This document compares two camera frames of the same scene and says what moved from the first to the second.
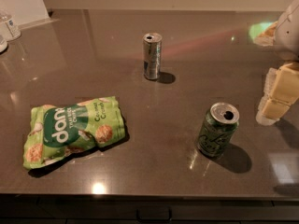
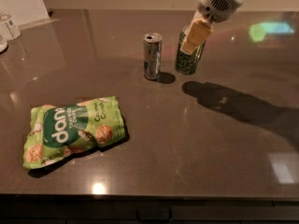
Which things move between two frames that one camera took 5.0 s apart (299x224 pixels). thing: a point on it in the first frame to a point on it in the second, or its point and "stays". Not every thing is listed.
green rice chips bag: [56, 131] stays
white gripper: [289, 32] to [219, 6]
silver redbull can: [151, 55] stays
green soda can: [218, 129] to [186, 63]
